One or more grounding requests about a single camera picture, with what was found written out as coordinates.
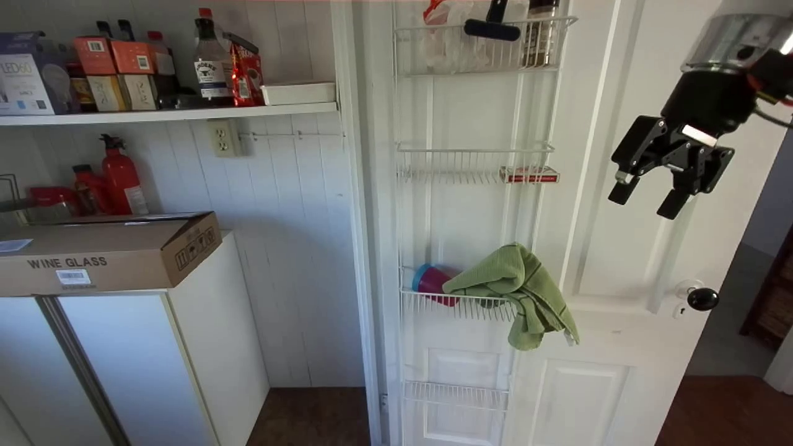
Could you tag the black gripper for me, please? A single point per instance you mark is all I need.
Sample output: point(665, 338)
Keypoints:
point(711, 103)

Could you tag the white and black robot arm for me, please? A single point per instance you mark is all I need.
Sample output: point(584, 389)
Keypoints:
point(735, 41)

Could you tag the black door knob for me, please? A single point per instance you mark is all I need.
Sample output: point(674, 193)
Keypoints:
point(703, 299)

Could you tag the white panel door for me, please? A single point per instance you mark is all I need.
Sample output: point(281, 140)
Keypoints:
point(628, 348)

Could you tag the brown wooden furniture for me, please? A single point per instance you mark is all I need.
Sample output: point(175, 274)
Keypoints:
point(773, 299)

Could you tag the green cloth towel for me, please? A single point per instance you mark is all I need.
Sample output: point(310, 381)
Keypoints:
point(521, 285)

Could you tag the pink plastic cup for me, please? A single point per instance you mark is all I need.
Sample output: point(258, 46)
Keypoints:
point(436, 280)

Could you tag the blue plastic cup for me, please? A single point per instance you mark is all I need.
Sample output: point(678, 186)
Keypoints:
point(415, 276)

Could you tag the white shallow tray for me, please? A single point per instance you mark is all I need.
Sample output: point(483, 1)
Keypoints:
point(298, 93)

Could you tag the red snack bag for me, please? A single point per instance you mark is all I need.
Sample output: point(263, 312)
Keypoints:
point(246, 78)

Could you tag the white cabinet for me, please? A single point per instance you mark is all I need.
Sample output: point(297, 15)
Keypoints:
point(206, 348)

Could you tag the dark bottle with red cap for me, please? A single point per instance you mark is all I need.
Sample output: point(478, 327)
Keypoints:
point(166, 71)

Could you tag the orange cardboard box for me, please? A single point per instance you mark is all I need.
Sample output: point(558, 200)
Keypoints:
point(94, 57)
point(133, 61)

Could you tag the cardboard wine glass box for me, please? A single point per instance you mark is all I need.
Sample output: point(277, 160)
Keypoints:
point(100, 257)

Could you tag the grey bag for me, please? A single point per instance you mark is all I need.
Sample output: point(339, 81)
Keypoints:
point(59, 78)

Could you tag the red can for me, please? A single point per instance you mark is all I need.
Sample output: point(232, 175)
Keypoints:
point(52, 200)

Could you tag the blue and white box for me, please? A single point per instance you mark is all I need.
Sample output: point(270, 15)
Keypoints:
point(21, 82)

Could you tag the white paper sheet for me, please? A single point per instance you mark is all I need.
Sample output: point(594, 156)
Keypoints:
point(13, 247)

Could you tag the white wall outlet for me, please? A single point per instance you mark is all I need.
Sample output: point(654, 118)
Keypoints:
point(224, 140)

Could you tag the white wall shelf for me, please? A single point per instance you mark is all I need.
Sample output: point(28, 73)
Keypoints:
point(166, 115)

